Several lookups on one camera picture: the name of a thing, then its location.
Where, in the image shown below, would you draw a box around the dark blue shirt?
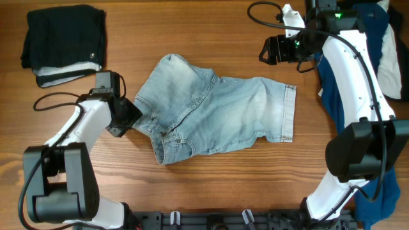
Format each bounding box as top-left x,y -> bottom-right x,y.
314,3 -> 401,230

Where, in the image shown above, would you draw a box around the black garment with white print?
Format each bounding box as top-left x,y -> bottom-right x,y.
303,0 -> 409,103

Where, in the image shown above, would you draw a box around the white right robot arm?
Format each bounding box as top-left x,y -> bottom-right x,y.
259,1 -> 408,227

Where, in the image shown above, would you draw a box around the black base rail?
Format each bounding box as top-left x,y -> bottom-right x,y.
72,209 -> 359,230

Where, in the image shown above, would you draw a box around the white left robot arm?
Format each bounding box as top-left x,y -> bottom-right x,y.
18,71 -> 143,229

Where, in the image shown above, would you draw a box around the light blue denim shorts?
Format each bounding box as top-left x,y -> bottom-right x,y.
133,54 -> 296,165

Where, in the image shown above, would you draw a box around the folded black garment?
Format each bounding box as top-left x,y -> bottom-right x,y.
20,4 -> 107,88

